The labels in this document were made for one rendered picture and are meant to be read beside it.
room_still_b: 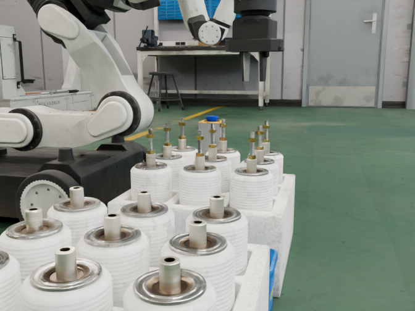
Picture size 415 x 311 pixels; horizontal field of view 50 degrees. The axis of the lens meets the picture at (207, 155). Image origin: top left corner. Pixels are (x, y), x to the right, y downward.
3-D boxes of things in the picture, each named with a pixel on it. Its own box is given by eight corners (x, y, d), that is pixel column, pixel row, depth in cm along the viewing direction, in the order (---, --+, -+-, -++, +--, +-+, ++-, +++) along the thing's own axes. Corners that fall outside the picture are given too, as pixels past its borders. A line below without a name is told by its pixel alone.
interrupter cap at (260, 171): (230, 170, 101) (230, 167, 101) (262, 168, 102) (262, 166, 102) (239, 178, 93) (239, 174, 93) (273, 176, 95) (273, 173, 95)
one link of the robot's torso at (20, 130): (-24, 149, 147) (-28, 109, 144) (16, 140, 166) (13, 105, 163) (31, 152, 142) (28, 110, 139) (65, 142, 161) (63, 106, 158)
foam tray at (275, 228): (110, 277, 103) (107, 202, 100) (167, 222, 140) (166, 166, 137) (280, 298, 93) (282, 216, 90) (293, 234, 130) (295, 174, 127)
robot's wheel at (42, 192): (16, 239, 126) (11, 171, 122) (28, 233, 131) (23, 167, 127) (80, 246, 121) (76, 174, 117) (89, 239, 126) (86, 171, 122)
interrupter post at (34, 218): (22, 234, 62) (20, 211, 61) (32, 228, 64) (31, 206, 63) (37, 235, 61) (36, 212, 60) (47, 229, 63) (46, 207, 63)
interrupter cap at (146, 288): (121, 303, 43) (120, 297, 43) (148, 270, 50) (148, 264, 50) (196, 313, 42) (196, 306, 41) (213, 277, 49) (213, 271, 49)
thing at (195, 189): (224, 250, 100) (225, 173, 97) (182, 254, 99) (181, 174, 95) (215, 236, 110) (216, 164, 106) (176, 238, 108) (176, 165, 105)
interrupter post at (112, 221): (100, 241, 59) (99, 217, 58) (108, 234, 61) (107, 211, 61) (117, 242, 59) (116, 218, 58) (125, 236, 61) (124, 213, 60)
